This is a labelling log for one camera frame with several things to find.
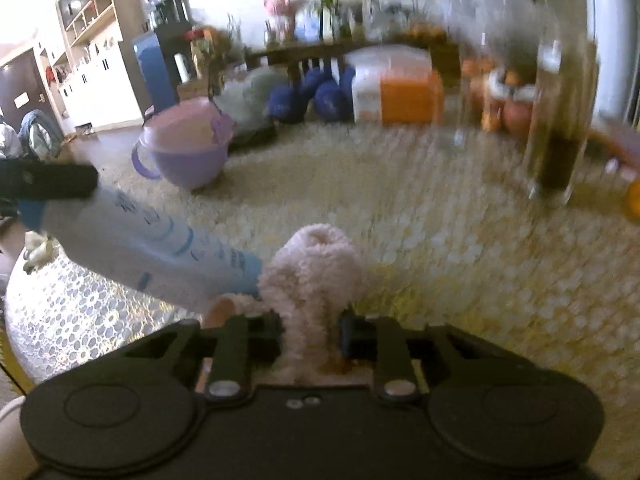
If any wooden tv cabinet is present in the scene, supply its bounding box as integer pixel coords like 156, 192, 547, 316
244, 34, 461, 86

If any white bookshelf cabinet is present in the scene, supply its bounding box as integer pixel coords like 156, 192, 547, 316
36, 0, 150, 133

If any loose orange on table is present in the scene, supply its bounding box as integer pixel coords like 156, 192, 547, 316
622, 190, 640, 224

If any tall glass jar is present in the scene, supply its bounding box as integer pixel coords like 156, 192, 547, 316
524, 12, 600, 207

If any pink plush toy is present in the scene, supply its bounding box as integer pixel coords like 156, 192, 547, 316
264, 0, 304, 44

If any orange white tissue pack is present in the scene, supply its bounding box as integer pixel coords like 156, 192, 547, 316
345, 44, 445, 126

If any left navy dumbbell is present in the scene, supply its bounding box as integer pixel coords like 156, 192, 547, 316
268, 84, 308, 125

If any short clear drinking glass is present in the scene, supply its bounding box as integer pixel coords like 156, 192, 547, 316
447, 0, 496, 150

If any white tube with blue cap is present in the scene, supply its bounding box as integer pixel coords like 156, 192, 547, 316
18, 186, 262, 313

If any pink and purple cup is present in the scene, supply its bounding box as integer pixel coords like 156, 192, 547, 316
131, 96, 234, 191

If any pink fluffy plush cloth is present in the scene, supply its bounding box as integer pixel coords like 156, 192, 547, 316
202, 224, 372, 387

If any grey green cap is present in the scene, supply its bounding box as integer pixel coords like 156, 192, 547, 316
214, 66, 290, 139

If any right navy dumbbell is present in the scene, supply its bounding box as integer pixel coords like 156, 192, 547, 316
299, 66, 356, 122

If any navy dumbbell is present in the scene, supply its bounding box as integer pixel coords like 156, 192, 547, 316
268, 84, 308, 125
299, 66, 356, 122

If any blue box on floor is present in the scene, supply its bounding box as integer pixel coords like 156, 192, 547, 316
132, 32, 177, 114

